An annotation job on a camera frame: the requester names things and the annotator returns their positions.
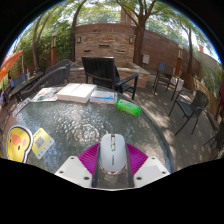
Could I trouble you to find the green packet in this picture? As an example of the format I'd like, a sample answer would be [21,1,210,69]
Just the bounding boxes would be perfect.
[115,98,142,117]

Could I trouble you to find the dark patio chair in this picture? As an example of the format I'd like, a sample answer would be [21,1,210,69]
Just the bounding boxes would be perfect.
[203,119,224,158]

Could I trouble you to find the yellow bird-shaped mouse pad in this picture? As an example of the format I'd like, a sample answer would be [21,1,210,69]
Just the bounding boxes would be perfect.
[6,124,34,164]

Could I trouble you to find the tree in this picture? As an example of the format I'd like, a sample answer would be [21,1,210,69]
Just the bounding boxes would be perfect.
[114,0,161,66]
[31,13,51,71]
[70,0,88,62]

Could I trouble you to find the white computer mouse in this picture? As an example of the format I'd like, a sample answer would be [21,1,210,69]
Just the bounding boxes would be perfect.
[98,133,128,175]

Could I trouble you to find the white wall box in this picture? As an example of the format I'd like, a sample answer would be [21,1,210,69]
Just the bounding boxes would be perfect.
[141,54,151,65]

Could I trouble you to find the blue metal chair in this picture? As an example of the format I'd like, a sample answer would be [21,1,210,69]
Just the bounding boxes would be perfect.
[153,62,176,101]

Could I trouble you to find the orange patio umbrella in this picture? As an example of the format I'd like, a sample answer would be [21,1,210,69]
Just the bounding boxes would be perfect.
[0,49,24,83]

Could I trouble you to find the wooden lamp post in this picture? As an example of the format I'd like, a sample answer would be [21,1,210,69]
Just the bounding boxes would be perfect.
[50,32,58,67]
[175,44,184,77]

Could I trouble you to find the white bag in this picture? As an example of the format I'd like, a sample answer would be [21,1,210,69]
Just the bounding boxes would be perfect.
[173,76,185,93]

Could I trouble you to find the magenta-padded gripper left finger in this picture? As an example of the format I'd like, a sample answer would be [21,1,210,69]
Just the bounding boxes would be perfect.
[54,143,102,188]

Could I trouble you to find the yellow code card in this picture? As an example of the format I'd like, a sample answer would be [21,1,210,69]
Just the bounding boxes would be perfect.
[31,127,55,160]

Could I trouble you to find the blue slatted chair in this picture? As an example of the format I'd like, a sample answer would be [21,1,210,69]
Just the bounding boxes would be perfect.
[9,72,29,89]

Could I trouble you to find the dark mesh armchair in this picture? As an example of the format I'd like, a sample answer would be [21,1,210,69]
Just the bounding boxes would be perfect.
[168,89,210,136]

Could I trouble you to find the small white blue box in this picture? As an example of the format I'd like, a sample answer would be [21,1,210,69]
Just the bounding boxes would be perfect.
[89,89,118,105]

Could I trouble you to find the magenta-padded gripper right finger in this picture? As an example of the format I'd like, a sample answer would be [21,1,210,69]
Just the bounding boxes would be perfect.
[125,143,171,189]

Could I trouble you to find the black slatted wooden chair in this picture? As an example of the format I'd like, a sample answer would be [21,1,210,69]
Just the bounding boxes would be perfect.
[81,55,140,100]

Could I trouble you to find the colourful printed sheet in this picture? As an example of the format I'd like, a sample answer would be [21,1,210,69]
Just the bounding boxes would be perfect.
[32,86,64,103]

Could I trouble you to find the dark wicker chair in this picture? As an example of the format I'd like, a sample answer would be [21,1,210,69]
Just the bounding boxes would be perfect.
[44,58,73,84]
[19,66,68,99]

